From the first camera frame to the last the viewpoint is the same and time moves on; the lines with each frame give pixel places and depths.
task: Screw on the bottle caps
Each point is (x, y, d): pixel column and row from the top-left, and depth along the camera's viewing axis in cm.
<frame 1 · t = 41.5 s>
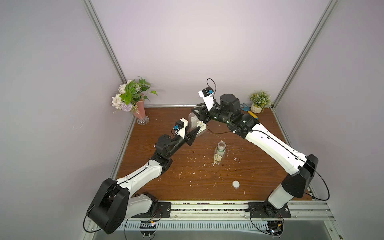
left hand: (197, 125, 72), fingers open
right hand: (194, 104, 67), fingers open
tall clear labelled bottle: (220, 152, 79), point 16 cm above the table
white bottle cap: (235, 184, 83), on the table
small potted green plant: (260, 99, 109), point 14 cm above the table

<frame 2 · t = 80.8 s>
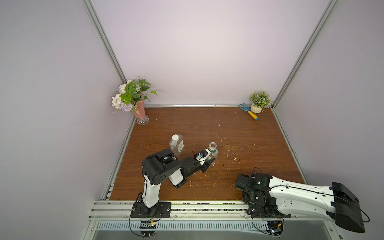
left hand: (213, 156, 85), fingers open
right hand: (244, 200, 76), fingers open
tall clear labelled bottle: (212, 147, 78), point 19 cm above the table
square clear plastic bottle: (176, 144, 89), point 10 cm above the table
white bottle cap 2: (175, 137, 85), point 16 cm above the table
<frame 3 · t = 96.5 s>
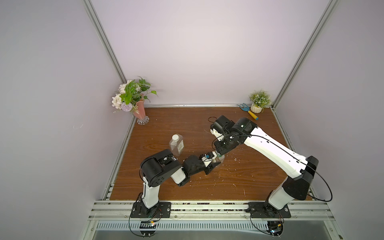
left hand: (219, 160, 83), fingers open
right hand: (219, 146, 73), fingers open
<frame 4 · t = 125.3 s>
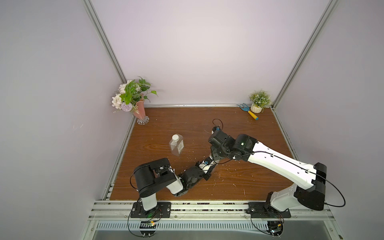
left hand: (215, 163, 82), fingers open
right hand: (214, 149, 73), fingers open
